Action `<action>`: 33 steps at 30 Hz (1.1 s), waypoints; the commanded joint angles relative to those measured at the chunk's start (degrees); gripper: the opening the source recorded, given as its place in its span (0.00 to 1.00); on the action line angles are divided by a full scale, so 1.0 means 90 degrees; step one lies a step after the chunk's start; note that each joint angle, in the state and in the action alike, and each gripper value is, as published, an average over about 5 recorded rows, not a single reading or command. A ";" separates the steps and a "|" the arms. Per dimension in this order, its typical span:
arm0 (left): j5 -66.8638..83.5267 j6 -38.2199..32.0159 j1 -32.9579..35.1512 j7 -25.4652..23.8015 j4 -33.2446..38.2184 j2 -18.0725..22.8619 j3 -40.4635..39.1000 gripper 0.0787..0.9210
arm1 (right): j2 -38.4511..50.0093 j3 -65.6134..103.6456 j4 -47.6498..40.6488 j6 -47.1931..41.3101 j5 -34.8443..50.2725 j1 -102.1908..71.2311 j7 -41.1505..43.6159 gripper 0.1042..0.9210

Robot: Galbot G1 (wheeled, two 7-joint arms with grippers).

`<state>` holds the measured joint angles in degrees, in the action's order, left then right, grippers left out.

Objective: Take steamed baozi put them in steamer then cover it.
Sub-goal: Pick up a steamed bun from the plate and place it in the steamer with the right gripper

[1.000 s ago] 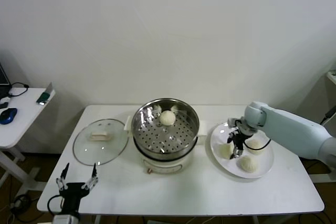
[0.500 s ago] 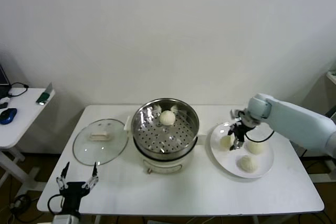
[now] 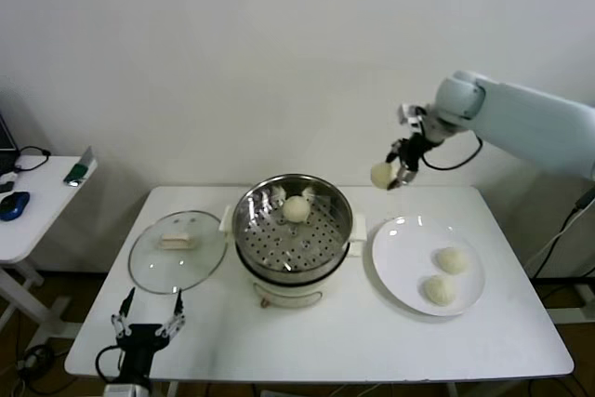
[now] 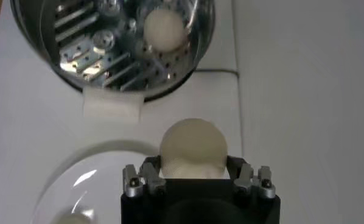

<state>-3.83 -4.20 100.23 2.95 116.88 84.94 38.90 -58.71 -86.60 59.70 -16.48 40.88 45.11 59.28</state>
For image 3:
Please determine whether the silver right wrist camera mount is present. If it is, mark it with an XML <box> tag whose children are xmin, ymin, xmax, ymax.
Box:
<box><xmin>396</xmin><ymin>102</ymin><xmax>429</xmax><ymax>132</ymax></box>

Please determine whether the white hanging cable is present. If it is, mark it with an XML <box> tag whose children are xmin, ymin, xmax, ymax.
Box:
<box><xmin>526</xmin><ymin>210</ymin><xmax>582</xmax><ymax>269</ymax></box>

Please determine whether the white electric cooker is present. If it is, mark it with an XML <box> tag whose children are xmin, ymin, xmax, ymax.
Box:
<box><xmin>225</xmin><ymin>229</ymin><xmax>363</xmax><ymax>310</ymax></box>

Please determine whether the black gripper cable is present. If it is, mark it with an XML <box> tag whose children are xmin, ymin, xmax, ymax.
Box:
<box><xmin>420</xmin><ymin>134</ymin><xmax>484</xmax><ymax>172</ymax></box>
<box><xmin>94</xmin><ymin>344</ymin><xmax>125</xmax><ymax>384</ymax></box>

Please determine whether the black laptop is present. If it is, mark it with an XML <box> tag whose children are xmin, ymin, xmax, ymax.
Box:
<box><xmin>0</xmin><ymin>108</ymin><xmax>22</xmax><ymax>176</ymax></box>

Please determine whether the blue computer mouse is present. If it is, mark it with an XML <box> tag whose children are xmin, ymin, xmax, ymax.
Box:
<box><xmin>0</xmin><ymin>191</ymin><xmax>32</xmax><ymax>222</ymax></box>

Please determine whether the black laptop cable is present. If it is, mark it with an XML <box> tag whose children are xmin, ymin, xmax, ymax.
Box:
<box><xmin>15</xmin><ymin>145</ymin><xmax>53</xmax><ymax>173</ymax></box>

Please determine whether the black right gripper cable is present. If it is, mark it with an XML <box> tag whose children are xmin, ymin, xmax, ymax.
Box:
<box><xmin>420</xmin><ymin>134</ymin><xmax>484</xmax><ymax>172</ymax></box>

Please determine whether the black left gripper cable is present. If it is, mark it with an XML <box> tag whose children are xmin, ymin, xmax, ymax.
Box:
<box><xmin>94</xmin><ymin>344</ymin><xmax>125</xmax><ymax>384</ymax></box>

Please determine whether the black cable with plug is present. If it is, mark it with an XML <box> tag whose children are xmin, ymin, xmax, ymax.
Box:
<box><xmin>529</xmin><ymin>186</ymin><xmax>595</xmax><ymax>280</ymax></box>

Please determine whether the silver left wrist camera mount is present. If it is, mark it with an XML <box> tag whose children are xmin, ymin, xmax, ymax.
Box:
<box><xmin>102</xmin><ymin>382</ymin><xmax>143</xmax><ymax>397</ymax></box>

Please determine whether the white round plate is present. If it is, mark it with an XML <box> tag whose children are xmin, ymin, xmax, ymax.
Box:
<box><xmin>371</xmin><ymin>215</ymin><xmax>487</xmax><ymax>318</ymax></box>

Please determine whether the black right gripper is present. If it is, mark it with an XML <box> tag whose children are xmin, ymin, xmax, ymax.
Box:
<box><xmin>385</xmin><ymin>130</ymin><xmax>434</xmax><ymax>192</ymax></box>

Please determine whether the perforated steel steamer basket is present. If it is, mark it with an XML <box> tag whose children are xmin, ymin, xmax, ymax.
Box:
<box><xmin>218</xmin><ymin>174</ymin><xmax>368</xmax><ymax>277</ymax></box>

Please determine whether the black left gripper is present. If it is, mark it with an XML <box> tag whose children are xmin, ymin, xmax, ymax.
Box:
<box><xmin>110</xmin><ymin>287</ymin><xmax>188</xmax><ymax>388</ymax></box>

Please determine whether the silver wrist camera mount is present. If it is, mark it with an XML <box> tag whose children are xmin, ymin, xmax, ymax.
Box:
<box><xmin>102</xmin><ymin>382</ymin><xmax>143</xmax><ymax>397</ymax></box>
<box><xmin>396</xmin><ymin>102</ymin><xmax>429</xmax><ymax>132</ymax></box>

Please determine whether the small white desk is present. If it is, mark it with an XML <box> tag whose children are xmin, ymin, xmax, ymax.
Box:
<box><xmin>0</xmin><ymin>154</ymin><xmax>99</xmax><ymax>345</ymax></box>

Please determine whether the green grey handheld device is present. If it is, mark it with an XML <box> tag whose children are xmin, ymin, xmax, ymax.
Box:
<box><xmin>63</xmin><ymin>145</ymin><xmax>97</xmax><ymax>187</ymax></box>

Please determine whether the white steamed baozi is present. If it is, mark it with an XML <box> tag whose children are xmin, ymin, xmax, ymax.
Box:
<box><xmin>370</xmin><ymin>162</ymin><xmax>402</xmax><ymax>191</ymax></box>
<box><xmin>434</xmin><ymin>247</ymin><xmax>469</xmax><ymax>275</ymax></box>
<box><xmin>421</xmin><ymin>274</ymin><xmax>457</xmax><ymax>307</ymax></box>
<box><xmin>282</xmin><ymin>195</ymin><xmax>311</xmax><ymax>224</ymax></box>

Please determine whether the round glass pot lid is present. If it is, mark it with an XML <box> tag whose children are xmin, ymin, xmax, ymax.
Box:
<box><xmin>128</xmin><ymin>210</ymin><xmax>230</xmax><ymax>295</ymax></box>

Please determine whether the white floor plug with cables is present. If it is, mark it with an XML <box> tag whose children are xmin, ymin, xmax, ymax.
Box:
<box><xmin>18</xmin><ymin>343</ymin><xmax>55</xmax><ymax>370</ymax></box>

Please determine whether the white metal floor bar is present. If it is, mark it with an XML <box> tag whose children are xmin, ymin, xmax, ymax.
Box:
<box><xmin>548</xmin><ymin>284</ymin><xmax>595</xmax><ymax>326</ymax></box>

